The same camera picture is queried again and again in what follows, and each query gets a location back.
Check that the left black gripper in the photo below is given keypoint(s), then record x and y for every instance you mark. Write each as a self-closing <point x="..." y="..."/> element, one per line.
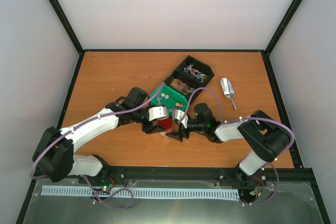
<point x="150" y="129"/>

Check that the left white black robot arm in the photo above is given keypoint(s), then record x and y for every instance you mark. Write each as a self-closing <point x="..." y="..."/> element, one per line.
<point x="55" y="156"/>

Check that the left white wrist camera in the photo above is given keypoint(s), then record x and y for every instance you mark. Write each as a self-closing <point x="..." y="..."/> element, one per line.
<point x="158" y="113"/>

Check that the light blue slotted cable duct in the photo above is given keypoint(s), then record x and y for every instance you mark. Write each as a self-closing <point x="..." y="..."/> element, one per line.
<point x="142" y="193"/>

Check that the red jar lid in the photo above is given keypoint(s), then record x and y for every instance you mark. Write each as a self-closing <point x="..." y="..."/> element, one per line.
<point x="166" y="125"/>

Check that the clear plastic jar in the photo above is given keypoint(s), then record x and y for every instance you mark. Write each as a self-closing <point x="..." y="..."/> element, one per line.
<point x="165" y="134"/>

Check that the black aluminium frame rail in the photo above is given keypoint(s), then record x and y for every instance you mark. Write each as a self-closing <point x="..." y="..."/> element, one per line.
<point x="121" y="175"/>

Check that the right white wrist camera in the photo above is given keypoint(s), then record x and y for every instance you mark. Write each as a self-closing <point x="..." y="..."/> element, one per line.
<point x="180" y="117"/>

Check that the black bin with lollipops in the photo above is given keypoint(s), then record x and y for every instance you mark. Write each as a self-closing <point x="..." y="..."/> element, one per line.
<point x="196" y="70"/>

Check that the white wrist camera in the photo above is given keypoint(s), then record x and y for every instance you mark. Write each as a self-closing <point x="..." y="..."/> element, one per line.
<point x="180" y="117"/>
<point x="158" y="113"/>

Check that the silver metal scoop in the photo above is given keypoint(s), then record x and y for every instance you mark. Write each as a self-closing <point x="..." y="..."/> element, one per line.
<point x="228" y="90"/>

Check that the black bin with popsicle candies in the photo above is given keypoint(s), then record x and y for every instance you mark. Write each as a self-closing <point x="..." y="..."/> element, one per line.
<point x="183" y="83"/>

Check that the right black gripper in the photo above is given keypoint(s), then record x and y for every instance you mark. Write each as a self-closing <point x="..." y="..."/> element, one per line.
<point x="178" y="135"/>

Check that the green plastic candy bin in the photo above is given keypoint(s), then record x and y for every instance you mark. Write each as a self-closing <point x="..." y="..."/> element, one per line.
<point x="170" y="98"/>

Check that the metal sheet panel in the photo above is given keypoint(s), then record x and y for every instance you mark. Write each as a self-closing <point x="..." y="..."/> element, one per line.
<point x="286" y="202"/>

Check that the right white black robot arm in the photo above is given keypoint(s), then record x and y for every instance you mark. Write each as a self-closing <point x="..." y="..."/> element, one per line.
<point x="267" y="138"/>

